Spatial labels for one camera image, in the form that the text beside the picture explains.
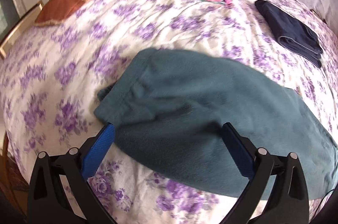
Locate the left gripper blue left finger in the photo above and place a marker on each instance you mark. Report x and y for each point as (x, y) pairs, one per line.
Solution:
(47, 201)

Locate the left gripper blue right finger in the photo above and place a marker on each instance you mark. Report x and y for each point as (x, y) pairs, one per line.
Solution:
(288, 200)

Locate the teal green pants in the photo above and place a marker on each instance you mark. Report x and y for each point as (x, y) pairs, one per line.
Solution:
(169, 106)

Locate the purple floral bedspread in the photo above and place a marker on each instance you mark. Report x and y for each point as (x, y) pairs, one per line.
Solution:
(51, 76)

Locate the navy folded garment white trim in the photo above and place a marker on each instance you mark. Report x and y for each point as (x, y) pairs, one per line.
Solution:
(291, 33)

